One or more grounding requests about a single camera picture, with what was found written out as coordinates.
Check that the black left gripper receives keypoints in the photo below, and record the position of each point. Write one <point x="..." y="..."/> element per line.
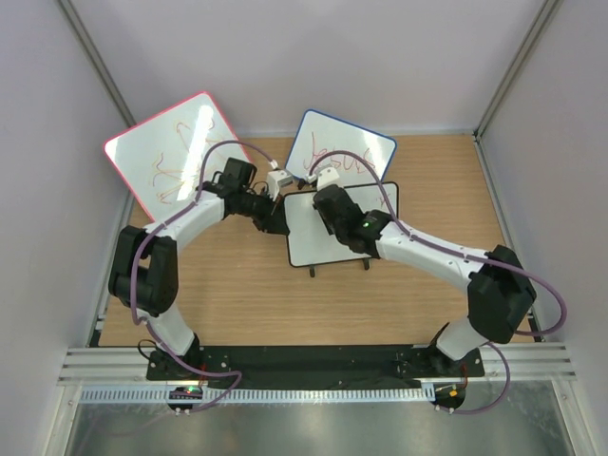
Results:
<point x="274" y="220"/>

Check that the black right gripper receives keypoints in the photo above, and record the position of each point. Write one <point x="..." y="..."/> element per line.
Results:
<point x="329" y="224"/>

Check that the black framed whiteboard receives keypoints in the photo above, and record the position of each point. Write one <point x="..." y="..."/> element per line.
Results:
<point x="309" y="243"/>

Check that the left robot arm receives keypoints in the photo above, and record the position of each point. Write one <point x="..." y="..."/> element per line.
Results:
<point x="144" y="274"/>

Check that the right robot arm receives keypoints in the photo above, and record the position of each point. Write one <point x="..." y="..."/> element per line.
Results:
<point x="498" y="294"/>

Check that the blue framed whiteboard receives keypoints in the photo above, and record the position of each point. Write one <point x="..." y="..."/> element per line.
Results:
<point x="319" y="134"/>

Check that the pink framed whiteboard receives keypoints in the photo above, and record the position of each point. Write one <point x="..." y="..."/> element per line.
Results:
<point x="163" y="159"/>

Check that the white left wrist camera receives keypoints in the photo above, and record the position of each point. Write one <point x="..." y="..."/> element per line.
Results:
<point x="276" y="180"/>

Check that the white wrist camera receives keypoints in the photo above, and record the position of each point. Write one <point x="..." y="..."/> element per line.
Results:
<point x="276" y="180"/>
<point x="323" y="177"/>

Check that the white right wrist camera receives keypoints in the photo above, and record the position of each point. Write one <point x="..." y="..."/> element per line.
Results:
<point x="323" y="177"/>

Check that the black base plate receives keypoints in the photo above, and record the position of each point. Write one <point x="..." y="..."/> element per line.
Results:
<point x="324" y="367"/>

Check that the slotted cable duct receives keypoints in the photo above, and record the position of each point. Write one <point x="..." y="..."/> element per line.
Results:
<point x="184" y="395"/>

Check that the aluminium frame rail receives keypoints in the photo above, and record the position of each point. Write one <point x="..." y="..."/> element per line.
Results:
<point x="103" y="366"/>

